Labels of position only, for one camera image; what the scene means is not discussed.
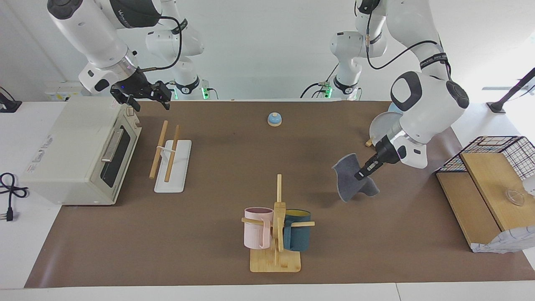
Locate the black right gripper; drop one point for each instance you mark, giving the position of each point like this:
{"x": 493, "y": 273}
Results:
{"x": 136, "y": 85}

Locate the wooden mug tree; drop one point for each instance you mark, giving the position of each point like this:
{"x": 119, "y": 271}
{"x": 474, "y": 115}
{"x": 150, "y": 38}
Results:
{"x": 279, "y": 261}

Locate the wooden plate rack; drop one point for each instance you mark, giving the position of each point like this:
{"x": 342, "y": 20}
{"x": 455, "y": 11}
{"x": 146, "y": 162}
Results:
{"x": 368, "y": 143}

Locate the dark teal mug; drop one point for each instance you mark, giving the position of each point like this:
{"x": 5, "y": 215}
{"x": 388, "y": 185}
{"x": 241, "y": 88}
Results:
{"x": 299, "y": 238}

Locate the white towel rack wooden bars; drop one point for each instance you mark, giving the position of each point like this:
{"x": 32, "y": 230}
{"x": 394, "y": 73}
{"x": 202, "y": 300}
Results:
{"x": 173, "y": 175}

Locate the clear glass lid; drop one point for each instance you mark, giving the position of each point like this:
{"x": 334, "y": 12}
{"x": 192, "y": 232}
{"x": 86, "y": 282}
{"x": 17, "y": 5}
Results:
{"x": 514, "y": 196}

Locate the blue service bell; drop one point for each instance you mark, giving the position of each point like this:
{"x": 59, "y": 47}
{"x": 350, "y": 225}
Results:
{"x": 274, "y": 120}

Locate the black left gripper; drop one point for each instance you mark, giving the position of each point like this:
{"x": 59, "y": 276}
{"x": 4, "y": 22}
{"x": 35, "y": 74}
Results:
{"x": 388, "y": 150}

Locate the black desk clamp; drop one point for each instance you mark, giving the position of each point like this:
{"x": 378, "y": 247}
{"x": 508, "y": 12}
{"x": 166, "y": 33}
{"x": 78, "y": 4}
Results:
{"x": 8, "y": 105}

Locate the pink mug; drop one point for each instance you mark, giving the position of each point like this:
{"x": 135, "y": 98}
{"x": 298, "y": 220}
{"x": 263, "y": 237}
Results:
{"x": 255, "y": 234}

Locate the grey plate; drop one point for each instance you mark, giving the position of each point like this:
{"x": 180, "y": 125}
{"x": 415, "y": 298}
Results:
{"x": 384, "y": 125}

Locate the brown table mat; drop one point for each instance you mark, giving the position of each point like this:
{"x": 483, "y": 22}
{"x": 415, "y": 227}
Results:
{"x": 209, "y": 209}

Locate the cream toaster oven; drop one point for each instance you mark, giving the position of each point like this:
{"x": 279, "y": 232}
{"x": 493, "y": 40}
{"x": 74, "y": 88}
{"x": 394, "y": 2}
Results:
{"x": 71, "y": 150}

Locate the white patterned cloth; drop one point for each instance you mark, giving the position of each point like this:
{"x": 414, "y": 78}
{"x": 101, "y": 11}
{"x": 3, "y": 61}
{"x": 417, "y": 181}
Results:
{"x": 510, "y": 242}

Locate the light wooden board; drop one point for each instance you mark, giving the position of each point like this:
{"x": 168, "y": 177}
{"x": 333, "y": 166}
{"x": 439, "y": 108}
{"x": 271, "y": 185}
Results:
{"x": 493, "y": 179}

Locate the purple and grey towel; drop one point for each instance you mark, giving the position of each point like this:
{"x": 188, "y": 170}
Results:
{"x": 347, "y": 179}

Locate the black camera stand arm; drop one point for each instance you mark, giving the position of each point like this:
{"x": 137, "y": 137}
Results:
{"x": 499, "y": 104}

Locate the brown wooden board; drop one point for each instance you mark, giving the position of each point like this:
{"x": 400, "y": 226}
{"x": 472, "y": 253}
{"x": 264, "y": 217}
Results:
{"x": 468, "y": 209}

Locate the white power strip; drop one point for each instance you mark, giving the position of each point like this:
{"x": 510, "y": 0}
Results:
{"x": 62, "y": 92}

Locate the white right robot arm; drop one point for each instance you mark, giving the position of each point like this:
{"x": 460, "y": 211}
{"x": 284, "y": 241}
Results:
{"x": 92, "y": 29}

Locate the light blue plate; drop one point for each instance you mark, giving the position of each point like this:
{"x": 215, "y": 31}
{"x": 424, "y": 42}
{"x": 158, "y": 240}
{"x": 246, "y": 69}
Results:
{"x": 394, "y": 109}

